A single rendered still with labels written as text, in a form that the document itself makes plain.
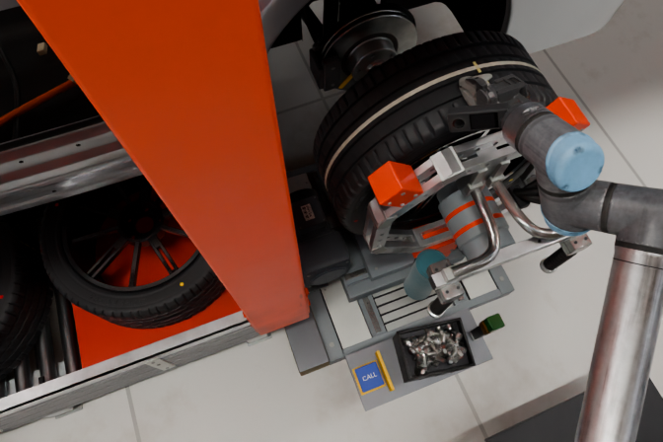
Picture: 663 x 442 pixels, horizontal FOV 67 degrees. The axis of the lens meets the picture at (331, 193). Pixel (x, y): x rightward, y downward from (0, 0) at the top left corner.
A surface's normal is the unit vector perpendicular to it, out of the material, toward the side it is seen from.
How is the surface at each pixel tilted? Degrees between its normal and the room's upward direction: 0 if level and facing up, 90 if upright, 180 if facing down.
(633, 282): 43
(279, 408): 0
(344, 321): 0
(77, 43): 90
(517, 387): 0
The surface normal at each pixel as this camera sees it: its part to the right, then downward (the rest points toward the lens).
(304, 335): 0.00, -0.42
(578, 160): 0.26, 0.52
